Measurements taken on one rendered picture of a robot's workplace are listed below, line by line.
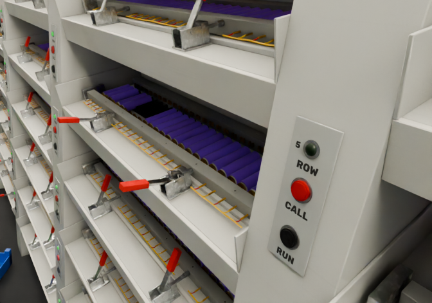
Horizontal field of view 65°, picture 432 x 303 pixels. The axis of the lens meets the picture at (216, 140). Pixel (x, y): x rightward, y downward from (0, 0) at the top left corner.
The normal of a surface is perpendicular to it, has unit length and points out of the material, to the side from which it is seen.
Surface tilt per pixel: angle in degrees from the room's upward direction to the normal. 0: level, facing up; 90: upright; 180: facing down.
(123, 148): 16
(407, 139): 106
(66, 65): 90
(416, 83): 90
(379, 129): 90
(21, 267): 0
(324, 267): 90
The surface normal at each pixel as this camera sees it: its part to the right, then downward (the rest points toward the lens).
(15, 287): 0.14, -0.93
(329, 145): -0.78, 0.11
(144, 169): -0.09, -0.86
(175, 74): -0.79, 0.36
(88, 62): 0.61, 0.35
